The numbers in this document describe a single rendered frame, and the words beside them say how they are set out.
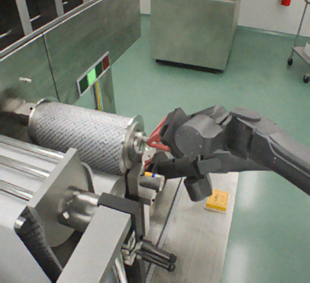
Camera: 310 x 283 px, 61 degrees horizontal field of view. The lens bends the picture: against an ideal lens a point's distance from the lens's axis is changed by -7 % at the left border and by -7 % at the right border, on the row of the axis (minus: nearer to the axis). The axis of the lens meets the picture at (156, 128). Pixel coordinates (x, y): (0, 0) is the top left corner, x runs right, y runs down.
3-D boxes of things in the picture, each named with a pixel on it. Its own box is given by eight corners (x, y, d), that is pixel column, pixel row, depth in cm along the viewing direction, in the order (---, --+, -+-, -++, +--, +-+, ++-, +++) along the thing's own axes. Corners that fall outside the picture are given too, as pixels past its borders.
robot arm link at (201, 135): (254, 153, 54) (263, 113, 50) (234, 183, 45) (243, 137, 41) (201, 135, 60) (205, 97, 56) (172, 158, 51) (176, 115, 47)
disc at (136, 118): (122, 187, 66) (120, 135, 58) (120, 187, 66) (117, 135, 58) (144, 151, 78) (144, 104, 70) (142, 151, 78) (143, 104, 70)
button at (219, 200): (225, 212, 93) (226, 207, 91) (205, 207, 95) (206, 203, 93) (228, 196, 98) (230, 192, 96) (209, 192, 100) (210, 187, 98)
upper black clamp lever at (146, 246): (172, 266, 35) (176, 263, 34) (138, 250, 35) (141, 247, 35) (175, 257, 36) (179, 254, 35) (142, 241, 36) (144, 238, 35)
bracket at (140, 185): (153, 243, 84) (152, 183, 65) (133, 237, 86) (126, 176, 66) (158, 230, 88) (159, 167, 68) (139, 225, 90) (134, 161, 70)
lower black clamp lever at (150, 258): (171, 275, 37) (175, 272, 36) (139, 260, 37) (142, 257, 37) (174, 266, 38) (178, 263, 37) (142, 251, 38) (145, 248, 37)
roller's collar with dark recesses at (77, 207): (94, 243, 43) (87, 222, 39) (62, 231, 44) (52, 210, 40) (111, 212, 47) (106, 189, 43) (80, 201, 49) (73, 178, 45)
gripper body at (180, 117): (189, 128, 66) (216, 120, 61) (176, 160, 59) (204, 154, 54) (173, 108, 63) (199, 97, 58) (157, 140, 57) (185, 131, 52)
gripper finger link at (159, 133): (163, 139, 71) (193, 130, 64) (152, 160, 66) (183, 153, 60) (146, 120, 68) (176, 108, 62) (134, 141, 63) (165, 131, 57)
